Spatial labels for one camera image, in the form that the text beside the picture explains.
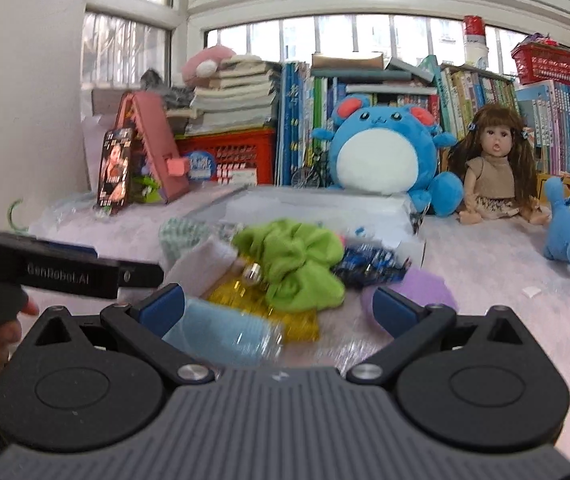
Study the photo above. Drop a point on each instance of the green fabric scrunchie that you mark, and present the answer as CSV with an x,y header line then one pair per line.
x,y
296,259

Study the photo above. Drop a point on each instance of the dark blue patterned scrunchie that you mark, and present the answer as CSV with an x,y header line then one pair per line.
x,y
364,265

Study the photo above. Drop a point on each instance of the purple fluffy plush toy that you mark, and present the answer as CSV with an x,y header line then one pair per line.
x,y
418,285

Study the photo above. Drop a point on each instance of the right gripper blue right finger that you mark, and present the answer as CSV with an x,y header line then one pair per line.
x,y
415,331

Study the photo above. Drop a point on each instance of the grey cloth pile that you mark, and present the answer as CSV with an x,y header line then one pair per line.
x,y
173,97

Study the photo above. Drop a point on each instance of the red plastic basket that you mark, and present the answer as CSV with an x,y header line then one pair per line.
x,y
539,60

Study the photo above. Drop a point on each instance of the pink plush on books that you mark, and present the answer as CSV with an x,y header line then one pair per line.
x,y
201,67

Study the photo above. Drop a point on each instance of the brown haired baby doll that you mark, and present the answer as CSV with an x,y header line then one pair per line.
x,y
496,165

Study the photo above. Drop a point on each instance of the smartphone with lit screen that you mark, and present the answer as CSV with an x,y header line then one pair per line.
x,y
114,169

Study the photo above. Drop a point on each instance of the red plastic crate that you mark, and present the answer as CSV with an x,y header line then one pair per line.
x,y
244,156

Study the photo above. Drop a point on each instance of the pink wooden triangle house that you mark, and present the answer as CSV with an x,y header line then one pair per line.
x,y
144,111

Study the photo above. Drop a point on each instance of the big blue round plush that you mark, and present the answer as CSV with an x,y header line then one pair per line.
x,y
387,150

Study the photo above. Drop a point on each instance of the yellow sequin pouch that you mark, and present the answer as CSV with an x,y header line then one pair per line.
x,y
246,292

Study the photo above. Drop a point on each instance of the miniature bicycle model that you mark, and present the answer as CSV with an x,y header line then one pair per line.
x,y
314,175

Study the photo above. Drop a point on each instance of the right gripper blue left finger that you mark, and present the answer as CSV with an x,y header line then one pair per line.
x,y
139,330

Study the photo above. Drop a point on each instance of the green checkered scrunchie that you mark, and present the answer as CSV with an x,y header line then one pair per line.
x,y
180,235

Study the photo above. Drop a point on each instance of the pale pink knitted sock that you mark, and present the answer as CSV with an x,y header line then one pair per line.
x,y
202,267

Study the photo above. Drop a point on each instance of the white paper scrap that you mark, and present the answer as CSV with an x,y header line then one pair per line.
x,y
531,291

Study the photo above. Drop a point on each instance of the red white canister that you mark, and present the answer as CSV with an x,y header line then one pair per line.
x,y
476,50

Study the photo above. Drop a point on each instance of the white cardboard box tray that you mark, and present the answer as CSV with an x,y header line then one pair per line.
x,y
386,219

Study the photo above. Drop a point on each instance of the stack of books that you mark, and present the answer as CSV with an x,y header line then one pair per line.
x,y
244,93

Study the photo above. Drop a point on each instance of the row of upright books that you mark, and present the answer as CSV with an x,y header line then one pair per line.
x,y
453,94

